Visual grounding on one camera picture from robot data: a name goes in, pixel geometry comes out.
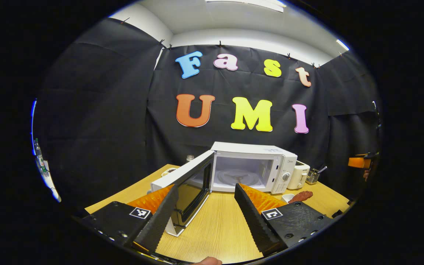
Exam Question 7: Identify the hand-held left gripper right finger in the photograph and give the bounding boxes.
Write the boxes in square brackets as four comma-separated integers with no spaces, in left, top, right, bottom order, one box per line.
[234,183,335,257]

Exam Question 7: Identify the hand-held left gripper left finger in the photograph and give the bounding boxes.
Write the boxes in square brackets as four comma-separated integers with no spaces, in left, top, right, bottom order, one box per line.
[81,184,179,254]

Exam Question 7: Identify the reddish brown meat piece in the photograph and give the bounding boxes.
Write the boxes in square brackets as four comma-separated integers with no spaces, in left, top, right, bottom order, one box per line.
[289,190,314,204]

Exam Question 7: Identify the white microwave oven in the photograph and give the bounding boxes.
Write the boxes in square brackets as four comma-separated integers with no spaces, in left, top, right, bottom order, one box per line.
[150,142,298,237]

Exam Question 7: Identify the glass turntable plate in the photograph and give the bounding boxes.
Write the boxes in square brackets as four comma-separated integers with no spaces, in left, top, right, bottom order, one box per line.
[218,169,261,187]

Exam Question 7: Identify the white toaster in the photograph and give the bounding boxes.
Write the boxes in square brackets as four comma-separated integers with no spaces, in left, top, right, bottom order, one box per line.
[287,161,311,190]

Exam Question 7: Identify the black backdrop cloth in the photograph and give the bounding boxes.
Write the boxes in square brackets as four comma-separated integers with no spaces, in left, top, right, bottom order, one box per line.
[32,18,382,215]

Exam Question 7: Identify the green label plastic bottle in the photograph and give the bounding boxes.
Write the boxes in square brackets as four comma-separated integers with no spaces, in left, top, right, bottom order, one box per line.
[34,138,47,174]

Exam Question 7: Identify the long ceiling light panel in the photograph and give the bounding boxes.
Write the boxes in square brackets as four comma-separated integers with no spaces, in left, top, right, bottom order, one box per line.
[205,0,285,14]

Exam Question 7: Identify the wire utensil basket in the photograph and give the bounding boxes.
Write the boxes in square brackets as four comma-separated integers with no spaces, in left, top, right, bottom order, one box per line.
[306,168,321,185]

